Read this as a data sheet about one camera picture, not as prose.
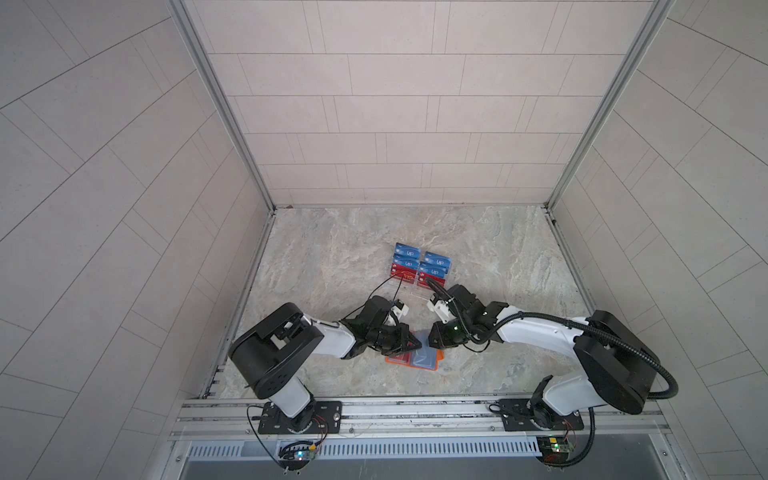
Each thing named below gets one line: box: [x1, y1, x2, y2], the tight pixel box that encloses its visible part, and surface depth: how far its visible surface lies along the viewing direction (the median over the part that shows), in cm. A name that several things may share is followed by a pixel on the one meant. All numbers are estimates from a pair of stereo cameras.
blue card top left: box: [394, 242, 422, 258], surface depth 95 cm
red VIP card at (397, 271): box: [391, 263, 417, 284], surface depth 94 cm
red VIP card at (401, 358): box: [388, 352, 411, 365], surface depth 80 cm
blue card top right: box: [424, 251, 452, 268], surface depth 93 cm
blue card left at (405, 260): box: [392, 253, 421, 269], surface depth 94 cm
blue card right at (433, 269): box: [419, 261, 448, 279], surface depth 93 cm
